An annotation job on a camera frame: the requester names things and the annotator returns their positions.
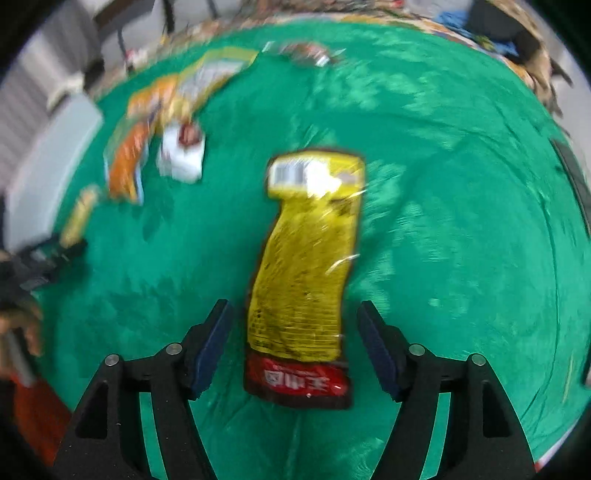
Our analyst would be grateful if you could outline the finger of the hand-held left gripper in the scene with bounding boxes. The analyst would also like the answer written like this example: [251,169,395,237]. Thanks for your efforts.
[46,236,89,268]

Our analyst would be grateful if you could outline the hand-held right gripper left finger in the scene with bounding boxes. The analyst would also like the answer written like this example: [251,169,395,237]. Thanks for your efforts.
[53,298,235,480]

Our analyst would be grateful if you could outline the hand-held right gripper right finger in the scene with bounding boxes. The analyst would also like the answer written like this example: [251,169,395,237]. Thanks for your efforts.
[356,300,539,480]

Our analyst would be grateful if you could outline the small yellow snack packet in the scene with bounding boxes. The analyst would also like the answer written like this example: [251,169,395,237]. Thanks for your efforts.
[62,185,101,247]

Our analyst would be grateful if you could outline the orange snack packet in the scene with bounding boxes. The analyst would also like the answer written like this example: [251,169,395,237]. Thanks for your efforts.
[104,117,151,204]

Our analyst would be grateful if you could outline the yellow snack packet red end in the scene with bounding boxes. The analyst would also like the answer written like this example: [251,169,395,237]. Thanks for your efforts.
[242,148,368,411]

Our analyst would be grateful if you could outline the white snack packet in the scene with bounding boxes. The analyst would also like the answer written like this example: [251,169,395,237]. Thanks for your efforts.
[156,121,206,183]

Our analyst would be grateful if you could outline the orange-yellow snack packet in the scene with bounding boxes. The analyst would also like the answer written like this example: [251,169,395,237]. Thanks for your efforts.
[128,76,181,121]

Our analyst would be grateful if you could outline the large yellow clear snack packet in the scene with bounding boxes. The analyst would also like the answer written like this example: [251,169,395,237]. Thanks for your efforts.
[175,46,259,125]

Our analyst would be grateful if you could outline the person's left hand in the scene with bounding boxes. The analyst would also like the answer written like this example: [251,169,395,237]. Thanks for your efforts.
[0,295,44,370]

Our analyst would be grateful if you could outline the orange knit clothing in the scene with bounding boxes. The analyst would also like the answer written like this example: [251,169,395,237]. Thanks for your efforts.
[11,376,75,467]

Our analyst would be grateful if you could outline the white vertical blinds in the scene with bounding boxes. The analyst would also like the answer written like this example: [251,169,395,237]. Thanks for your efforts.
[0,55,61,185]

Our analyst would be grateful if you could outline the floral bedsheet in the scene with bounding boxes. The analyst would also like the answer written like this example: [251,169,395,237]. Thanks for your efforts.
[90,4,522,100]

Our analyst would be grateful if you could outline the brown bed headboard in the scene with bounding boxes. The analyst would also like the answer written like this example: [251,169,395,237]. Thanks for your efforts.
[92,0,158,31]

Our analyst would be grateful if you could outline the brown patterned cloth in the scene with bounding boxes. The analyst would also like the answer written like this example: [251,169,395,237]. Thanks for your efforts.
[508,28,573,121]

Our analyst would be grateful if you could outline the blue cloth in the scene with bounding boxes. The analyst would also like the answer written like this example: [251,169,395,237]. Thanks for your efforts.
[436,11,472,31]

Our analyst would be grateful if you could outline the black bag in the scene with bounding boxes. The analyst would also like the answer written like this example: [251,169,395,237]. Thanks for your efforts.
[466,0,541,51]

